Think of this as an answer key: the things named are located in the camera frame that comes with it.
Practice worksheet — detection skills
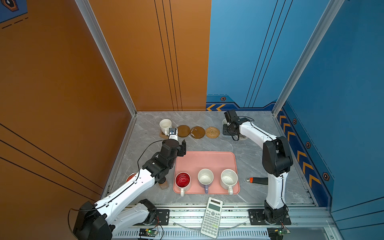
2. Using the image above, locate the pink tray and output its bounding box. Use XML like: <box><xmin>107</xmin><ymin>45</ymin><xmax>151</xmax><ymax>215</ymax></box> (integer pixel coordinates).
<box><xmin>174</xmin><ymin>151</ymin><xmax>238</xmax><ymax>195</ymax></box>

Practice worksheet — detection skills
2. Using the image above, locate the aluminium frame post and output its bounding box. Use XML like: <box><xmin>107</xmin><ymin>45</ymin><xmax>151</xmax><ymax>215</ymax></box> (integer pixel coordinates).
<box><xmin>272</xmin><ymin>0</ymin><xmax>345</xmax><ymax>117</ymax></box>
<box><xmin>75</xmin><ymin>0</ymin><xmax>137</xmax><ymax>117</ymax></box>

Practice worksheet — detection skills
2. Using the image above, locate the cream mug front right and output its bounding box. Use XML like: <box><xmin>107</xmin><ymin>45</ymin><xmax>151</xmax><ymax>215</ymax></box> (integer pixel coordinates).
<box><xmin>220</xmin><ymin>169</ymin><xmax>238</xmax><ymax>195</ymax></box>

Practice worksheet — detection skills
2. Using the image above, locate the red inside mug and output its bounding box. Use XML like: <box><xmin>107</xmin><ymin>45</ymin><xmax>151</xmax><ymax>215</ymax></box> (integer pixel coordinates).
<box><xmin>175</xmin><ymin>172</ymin><xmax>191</xmax><ymax>197</ymax></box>

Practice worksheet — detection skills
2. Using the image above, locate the white mug purple handle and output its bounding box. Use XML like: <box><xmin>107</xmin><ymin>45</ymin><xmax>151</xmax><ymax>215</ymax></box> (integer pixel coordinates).
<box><xmin>198</xmin><ymin>169</ymin><xmax>214</xmax><ymax>194</ymax></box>

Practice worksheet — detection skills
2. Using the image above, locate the aluminium frame post right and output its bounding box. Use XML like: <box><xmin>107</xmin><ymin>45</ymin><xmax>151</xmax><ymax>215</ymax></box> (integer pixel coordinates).
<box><xmin>272</xmin><ymin>0</ymin><xmax>345</xmax><ymax>117</ymax></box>

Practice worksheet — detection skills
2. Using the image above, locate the glossy brown wooden coaster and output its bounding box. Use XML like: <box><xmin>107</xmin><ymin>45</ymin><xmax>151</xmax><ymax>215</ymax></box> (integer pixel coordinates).
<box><xmin>190</xmin><ymin>126</ymin><xmax>206</xmax><ymax>139</ymax></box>

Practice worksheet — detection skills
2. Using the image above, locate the spice jar black lid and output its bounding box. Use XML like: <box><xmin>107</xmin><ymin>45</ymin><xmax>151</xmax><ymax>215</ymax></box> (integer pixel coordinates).
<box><xmin>158</xmin><ymin>178</ymin><xmax>169</xmax><ymax>190</ymax></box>

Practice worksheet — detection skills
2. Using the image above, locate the circuit board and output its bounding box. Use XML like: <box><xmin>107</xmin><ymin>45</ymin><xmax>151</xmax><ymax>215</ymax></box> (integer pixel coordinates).
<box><xmin>138</xmin><ymin>228</ymin><xmax>160</xmax><ymax>240</ymax></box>
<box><xmin>267</xmin><ymin>228</ymin><xmax>291</xmax><ymax>240</ymax></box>

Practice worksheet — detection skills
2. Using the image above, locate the right circuit board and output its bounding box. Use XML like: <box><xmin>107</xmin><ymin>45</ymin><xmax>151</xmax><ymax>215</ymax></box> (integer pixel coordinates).
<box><xmin>267</xmin><ymin>228</ymin><xmax>291</xmax><ymax>240</ymax></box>

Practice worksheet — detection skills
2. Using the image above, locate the woven rattan coaster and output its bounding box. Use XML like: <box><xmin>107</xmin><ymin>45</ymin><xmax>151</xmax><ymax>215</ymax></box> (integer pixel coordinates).
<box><xmin>205</xmin><ymin>127</ymin><xmax>220</xmax><ymax>139</ymax></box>

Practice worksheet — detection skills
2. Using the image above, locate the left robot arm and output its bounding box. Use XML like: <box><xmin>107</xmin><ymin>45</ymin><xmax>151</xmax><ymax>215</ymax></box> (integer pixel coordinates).
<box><xmin>70</xmin><ymin>139</ymin><xmax>187</xmax><ymax>240</ymax></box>

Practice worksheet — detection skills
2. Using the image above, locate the white calculator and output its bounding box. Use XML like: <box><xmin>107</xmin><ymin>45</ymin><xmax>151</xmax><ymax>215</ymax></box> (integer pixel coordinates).
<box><xmin>201</xmin><ymin>197</ymin><xmax>224</xmax><ymax>239</ymax></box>

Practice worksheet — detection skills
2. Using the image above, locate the cork paw print coaster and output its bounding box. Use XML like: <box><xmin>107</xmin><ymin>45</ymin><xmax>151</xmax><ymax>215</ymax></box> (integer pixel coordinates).
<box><xmin>159</xmin><ymin>129</ymin><xmax>170</xmax><ymax>139</ymax></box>

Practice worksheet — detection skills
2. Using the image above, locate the aluminium frame post left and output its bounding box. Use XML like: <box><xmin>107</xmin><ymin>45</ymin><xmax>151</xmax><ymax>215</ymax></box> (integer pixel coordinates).
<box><xmin>75</xmin><ymin>0</ymin><xmax>137</xmax><ymax>117</ymax></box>

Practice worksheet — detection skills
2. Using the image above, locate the left circuit board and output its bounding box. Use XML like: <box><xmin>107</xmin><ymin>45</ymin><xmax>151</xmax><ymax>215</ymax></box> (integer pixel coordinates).
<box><xmin>138</xmin><ymin>228</ymin><xmax>160</xmax><ymax>240</ymax></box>

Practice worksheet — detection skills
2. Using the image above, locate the orange black utility knife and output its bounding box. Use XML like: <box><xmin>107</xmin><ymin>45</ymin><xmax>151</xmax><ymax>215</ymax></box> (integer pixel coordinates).
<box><xmin>246</xmin><ymin>177</ymin><xmax>268</xmax><ymax>185</ymax></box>

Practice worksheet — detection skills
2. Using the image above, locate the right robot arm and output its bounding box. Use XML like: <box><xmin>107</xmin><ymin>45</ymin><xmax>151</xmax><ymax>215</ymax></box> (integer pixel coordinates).
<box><xmin>224</xmin><ymin>110</ymin><xmax>294</xmax><ymax>225</ymax></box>

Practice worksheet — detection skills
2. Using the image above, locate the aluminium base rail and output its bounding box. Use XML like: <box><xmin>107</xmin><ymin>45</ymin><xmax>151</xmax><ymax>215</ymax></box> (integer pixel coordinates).
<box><xmin>79</xmin><ymin>203</ymin><xmax>343</xmax><ymax>240</ymax></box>

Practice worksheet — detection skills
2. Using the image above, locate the matte brown wooden coaster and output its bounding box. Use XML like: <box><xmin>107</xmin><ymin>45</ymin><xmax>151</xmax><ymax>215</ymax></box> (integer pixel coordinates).
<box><xmin>177</xmin><ymin>125</ymin><xmax>191</xmax><ymax>138</ymax></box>

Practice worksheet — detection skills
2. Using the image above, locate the red round tin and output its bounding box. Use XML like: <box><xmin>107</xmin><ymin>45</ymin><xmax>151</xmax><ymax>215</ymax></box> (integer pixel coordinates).
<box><xmin>126</xmin><ymin>173</ymin><xmax>137</xmax><ymax>182</ymax></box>

